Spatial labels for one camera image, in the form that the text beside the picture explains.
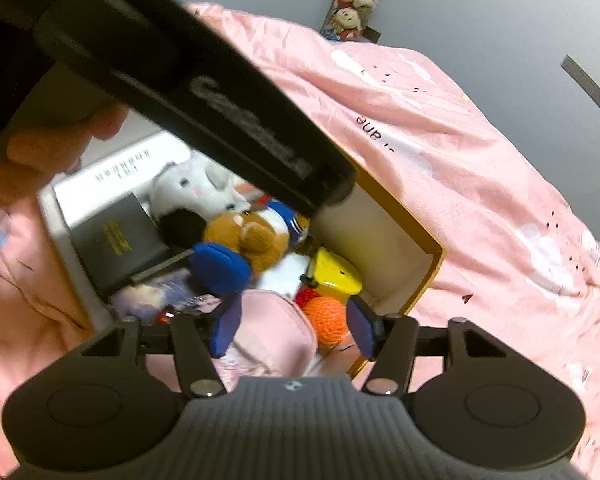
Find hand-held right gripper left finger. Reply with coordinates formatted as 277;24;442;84
82;296;243;400

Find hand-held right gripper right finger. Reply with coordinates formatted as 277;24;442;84
346;295;506;398

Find orange knitted ball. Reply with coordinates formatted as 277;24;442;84
302;296;353;346

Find pink case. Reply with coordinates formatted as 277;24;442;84
212;289;321;378

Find small red knitted toy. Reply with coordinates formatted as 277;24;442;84
295;285;321;308

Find blue round plush toy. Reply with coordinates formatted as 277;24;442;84
191;241;252;297

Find orange cardboard box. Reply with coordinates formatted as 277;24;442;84
37;125;446;378

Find brown plush toy blue clothes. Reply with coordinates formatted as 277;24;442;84
202;200;311;276

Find white plush toy black ear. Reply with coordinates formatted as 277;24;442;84
147;152;251;248

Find white box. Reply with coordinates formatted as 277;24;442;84
52;132;193;231

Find grey box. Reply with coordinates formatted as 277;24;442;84
70;192;193;298

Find person's left hand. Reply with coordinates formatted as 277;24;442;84
0;109;128;208

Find grey wall switch panel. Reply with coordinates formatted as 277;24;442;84
560;55;600;122

